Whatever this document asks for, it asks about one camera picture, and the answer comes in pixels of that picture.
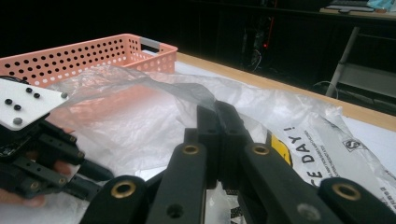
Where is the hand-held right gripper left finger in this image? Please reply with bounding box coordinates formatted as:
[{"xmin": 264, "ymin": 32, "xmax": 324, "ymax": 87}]
[{"xmin": 183, "ymin": 105, "xmax": 219, "ymax": 190}]

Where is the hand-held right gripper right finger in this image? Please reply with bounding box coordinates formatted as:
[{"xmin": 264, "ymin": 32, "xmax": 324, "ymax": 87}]
[{"xmin": 214, "ymin": 100, "xmax": 260, "ymax": 190}]

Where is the clear printed plastic bag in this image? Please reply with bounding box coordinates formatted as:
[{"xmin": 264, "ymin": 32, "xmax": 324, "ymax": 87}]
[{"xmin": 0, "ymin": 64, "xmax": 396, "ymax": 224}]

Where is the pink perforated plastic basket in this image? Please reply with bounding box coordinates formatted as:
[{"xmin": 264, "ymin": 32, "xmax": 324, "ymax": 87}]
[{"xmin": 0, "ymin": 33, "xmax": 178, "ymax": 89}]

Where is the wooden table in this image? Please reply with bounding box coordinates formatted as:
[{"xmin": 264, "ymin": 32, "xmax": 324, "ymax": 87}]
[{"xmin": 176, "ymin": 51, "xmax": 396, "ymax": 133}]

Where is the white board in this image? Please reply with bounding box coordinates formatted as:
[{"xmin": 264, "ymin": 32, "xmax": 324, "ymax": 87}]
[{"xmin": 141, "ymin": 49, "xmax": 396, "ymax": 178}]

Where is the light wooden desk top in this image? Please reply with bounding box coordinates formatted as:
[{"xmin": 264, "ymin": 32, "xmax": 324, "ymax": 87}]
[{"xmin": 319, "ymin": 0, "xmax": 396, "ymax": 21}]

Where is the tangle of floor cables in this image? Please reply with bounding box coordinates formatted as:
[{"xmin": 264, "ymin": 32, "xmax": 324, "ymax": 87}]
[{"xmin": 244, "ymin": 17, "xmax": 276, "ymax": 72}]

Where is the white metal desk frame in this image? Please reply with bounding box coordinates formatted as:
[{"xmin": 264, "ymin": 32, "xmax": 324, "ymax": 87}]
[{"xmin": 325, "ymin": 26, "xmax": 396, "ymax": 117}]

